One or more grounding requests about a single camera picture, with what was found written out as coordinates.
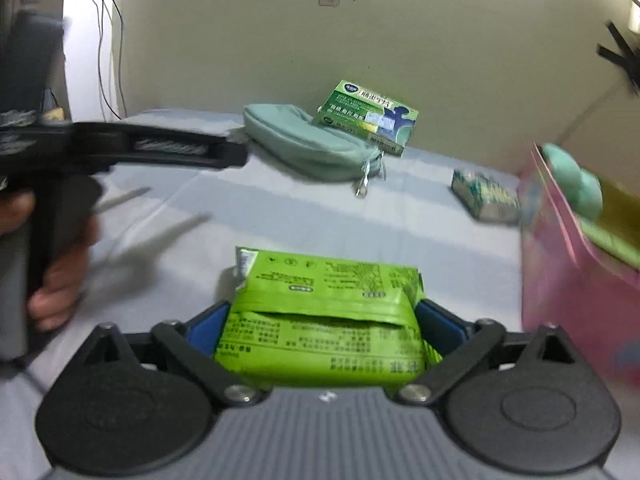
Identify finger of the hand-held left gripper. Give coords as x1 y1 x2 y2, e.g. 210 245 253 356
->
72 121 249 173

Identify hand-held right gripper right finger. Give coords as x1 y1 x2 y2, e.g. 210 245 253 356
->
397 300 582 407

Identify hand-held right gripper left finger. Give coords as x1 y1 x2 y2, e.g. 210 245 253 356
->
85 300 275 408

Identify lime green wet wipes packet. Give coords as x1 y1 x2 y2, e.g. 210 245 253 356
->
214 246 443 388

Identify pink biscuit tin box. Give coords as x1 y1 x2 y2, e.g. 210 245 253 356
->
517 142 640 391

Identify green fabric zip pouch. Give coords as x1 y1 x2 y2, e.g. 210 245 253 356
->
242 103 388 198

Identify white green tissue pack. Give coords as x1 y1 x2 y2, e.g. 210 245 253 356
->
450 169 522 225

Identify green medicine box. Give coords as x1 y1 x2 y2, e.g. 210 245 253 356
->
312 79 420 158

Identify person's left hand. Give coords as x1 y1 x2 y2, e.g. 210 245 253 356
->
0 192 98 333

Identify blue white striped bed sheet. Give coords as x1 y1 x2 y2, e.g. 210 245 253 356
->
0 107 640 480

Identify green plush toy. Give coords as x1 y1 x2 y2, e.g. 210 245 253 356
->
540 142 603 221

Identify black tape strips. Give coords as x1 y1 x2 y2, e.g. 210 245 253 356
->
596 20 640 96

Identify thin dark wall wires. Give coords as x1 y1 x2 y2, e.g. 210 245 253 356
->
90 0 127 120

